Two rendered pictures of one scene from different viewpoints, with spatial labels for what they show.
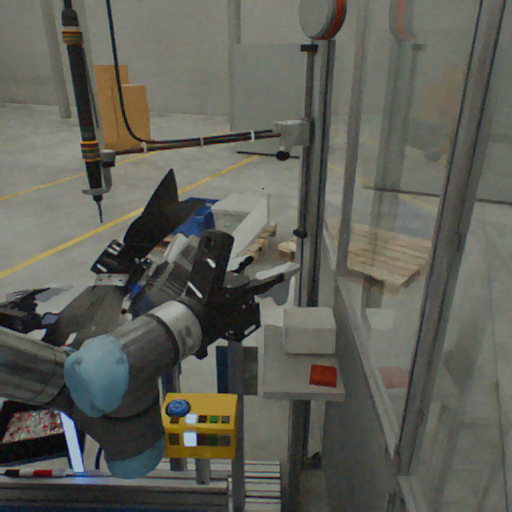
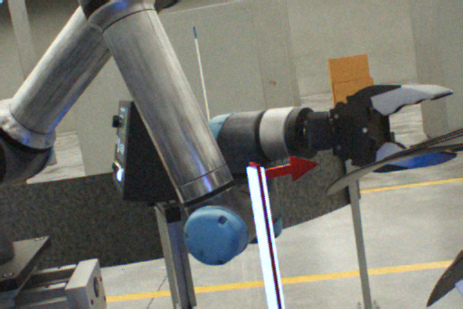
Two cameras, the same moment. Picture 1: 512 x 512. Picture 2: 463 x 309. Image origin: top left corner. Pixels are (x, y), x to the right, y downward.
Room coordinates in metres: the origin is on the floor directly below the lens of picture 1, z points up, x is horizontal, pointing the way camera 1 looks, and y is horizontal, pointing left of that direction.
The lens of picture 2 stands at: (0.57, -0.08, 1.28)
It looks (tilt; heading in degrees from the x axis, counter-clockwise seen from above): 8 degrees down; 74
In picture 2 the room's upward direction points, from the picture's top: 9 degrees counter-clockwise
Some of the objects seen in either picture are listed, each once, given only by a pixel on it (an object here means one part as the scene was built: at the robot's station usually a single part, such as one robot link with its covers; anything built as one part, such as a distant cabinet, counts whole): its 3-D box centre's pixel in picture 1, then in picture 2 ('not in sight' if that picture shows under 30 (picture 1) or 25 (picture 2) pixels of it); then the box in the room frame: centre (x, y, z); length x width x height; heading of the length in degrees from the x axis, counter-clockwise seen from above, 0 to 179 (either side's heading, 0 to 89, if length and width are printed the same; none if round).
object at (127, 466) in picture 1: (124, 421); not in sight; (0.42, 0.17, 1.34); 0.11 x 0.08 x 0.11; 52
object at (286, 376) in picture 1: (299, 357); not in sight; (1.18, -0.15, 0.85); 0.36 x 0.24 x 0.03; 178
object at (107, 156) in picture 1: (98, 171); not in sight; (1.09, 0.39, 1.49); 0.09 x 0.07 x 0.10; 123
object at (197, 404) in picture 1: (200, 427); not in sight; (0.72, 0.12, 1.02); 0.16 x 0.10 x 0.11; 88
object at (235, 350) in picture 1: (237, 413); not in sight; (1.21, 0.06, 0.58); 0.09 x 0.05 x 1.15; 178
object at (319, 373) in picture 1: (323, 375); not in sight; (1.07, -0.21, 0.87); 0.08 x 0.08 x 0.02; 78
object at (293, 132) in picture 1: (292, 133); not in sight; (1.43, -0.12, 1.53); 0.10 x 0.07 x 0.09; 123
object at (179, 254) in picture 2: not in sight; (179, 256); (0.74, 0.94, 0.96); 0.03 x 0.03 x 0.20; 88
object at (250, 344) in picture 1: (237, 363); not in sight; (1.30, 0.06, 0.73); 0.15 x 0.09 x 0.22; 88
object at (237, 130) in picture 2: not in sight; (243, 139); (0.83, 0.73, 1.18); 0.11 x 0.08 x 0.09; 125
